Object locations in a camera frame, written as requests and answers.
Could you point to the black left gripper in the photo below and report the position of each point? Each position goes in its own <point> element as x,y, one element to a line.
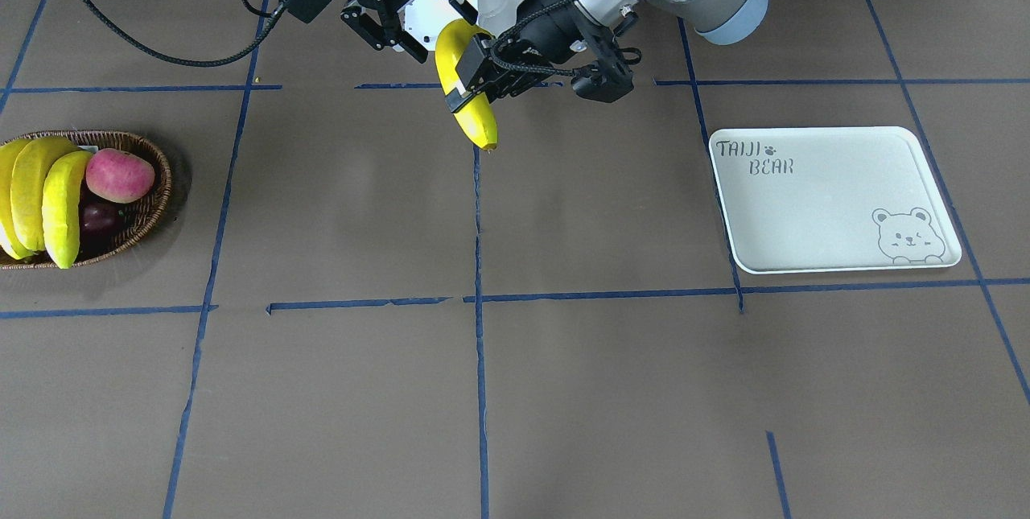
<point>550,10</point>

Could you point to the red apple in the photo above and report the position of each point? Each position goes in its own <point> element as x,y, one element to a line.
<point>119,176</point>

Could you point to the white bear tray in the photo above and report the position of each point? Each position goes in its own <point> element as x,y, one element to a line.
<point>830,199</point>

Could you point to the brown wicker basket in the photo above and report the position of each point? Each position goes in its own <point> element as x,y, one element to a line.
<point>141,216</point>

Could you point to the yellow banana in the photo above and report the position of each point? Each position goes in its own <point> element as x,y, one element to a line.
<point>458,55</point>
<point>31,168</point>
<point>11,244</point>
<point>61,196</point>

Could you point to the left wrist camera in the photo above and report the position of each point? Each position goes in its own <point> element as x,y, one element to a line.
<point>610,76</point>

